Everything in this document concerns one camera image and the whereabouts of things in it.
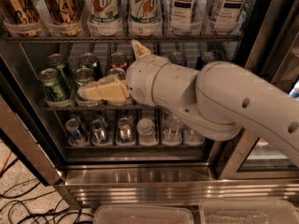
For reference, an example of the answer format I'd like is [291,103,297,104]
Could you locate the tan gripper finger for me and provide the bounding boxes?
[78,75,131,105]
[131,39,151,60]

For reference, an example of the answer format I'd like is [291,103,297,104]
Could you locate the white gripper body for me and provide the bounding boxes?
[126,54,169,106]

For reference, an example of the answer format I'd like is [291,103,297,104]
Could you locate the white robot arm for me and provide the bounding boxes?
[78,40,299,165]

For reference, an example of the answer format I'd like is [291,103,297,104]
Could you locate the orange soda can front left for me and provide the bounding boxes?
[107,68,126,80]

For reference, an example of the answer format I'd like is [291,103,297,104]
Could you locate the orange soda can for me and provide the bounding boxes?
[108,52,129,70]
[107,68,126,80]

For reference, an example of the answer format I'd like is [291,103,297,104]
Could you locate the orange soda can back left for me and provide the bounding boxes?
[108,52,129,70]

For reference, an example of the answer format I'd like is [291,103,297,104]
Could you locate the green can front right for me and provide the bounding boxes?
[75,67,95,106]

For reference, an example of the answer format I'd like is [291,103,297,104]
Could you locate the green can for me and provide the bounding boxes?
[75,67,95,106]
[47,53,74,88]
[38,68,70,102]
[78,52,103,80]

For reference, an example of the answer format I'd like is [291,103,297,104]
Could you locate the green can back right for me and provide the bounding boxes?
[78,52,103,80]

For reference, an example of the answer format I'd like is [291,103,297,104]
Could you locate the silver energy can right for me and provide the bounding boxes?
[118,118,134,143]

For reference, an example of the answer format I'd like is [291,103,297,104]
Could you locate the blue Pepsi can back left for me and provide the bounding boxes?
[169,51,187,66]

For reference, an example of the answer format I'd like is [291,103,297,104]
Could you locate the blue pepsi can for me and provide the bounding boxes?
[169,51,187,66]
[195,51,219,70]

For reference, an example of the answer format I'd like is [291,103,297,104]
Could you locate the blue energy can middle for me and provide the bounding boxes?
[91,119,109,145]

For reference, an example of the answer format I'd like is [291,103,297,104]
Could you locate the blue energy can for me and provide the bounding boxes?
[91,119,109,145]
[65,119,88,145]

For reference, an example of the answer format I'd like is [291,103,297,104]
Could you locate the white 7UP can right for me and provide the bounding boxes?
[129,0,158,23]

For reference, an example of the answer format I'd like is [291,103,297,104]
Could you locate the white 7up can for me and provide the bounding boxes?
[129,0,158,23]
[87,0,120,23]

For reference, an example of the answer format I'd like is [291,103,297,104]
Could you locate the green can front left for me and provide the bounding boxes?
[38,68,70,102]

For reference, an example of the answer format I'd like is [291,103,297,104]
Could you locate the blue energy can left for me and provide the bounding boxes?
[65,119,88,145]

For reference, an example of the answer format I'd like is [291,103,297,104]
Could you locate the green can back left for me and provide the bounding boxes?
[47,53,74,88]

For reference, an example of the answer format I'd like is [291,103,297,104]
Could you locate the white 7UP can left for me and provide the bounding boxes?
[87,0,120,23]

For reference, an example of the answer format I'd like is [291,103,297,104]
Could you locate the blue Pepsi can back right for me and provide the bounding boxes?
[195,51,219,70]

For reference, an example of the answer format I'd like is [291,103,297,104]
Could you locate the stainless steel fridge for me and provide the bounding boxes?
[1,0,299,207]

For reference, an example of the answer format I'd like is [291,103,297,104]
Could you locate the clear water bottle left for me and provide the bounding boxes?
[136,119,155,145]

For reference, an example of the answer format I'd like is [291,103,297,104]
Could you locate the clear water bottle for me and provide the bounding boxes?
[185,127,206,145]
[164,115,183,146]
[136,119,155,145]

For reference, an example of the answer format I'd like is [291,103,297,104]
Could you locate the Teas Tea bottle left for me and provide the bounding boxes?
[169,0,198,30]

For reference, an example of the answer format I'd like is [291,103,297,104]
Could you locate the teas tea bottle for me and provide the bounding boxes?
[206,0,245,33]
[169,0,198,30]

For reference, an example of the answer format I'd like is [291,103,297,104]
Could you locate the clear water bottle middle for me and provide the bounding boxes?
[164,115,183,146]

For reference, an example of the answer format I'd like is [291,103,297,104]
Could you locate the clear water bottle right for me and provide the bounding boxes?
[185,127,206,145]

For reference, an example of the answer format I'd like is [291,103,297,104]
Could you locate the Teas Tea bottle right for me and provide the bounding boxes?
[206,0,245,33]

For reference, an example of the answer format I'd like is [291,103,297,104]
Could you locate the clear plastic bin left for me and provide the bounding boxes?
[93,205,194,224]

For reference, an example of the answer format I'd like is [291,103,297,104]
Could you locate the clear plastic bin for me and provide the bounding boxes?
[200,200,299,224]
[93,205,194,224]

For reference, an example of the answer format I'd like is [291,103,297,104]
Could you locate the clear plastic bin right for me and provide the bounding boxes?
[200,200,299,224]

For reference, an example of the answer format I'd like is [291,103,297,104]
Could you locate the middle wire shelf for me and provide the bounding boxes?
[44,105,161,111]

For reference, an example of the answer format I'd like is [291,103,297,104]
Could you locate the bottom wire shelf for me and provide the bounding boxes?
[65,143,206,149]

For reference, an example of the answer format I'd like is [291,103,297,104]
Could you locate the orange floor cable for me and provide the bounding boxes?
[0,151,13,173]

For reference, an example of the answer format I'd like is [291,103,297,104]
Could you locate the black floor cables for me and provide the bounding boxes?
[0,157,94,224]

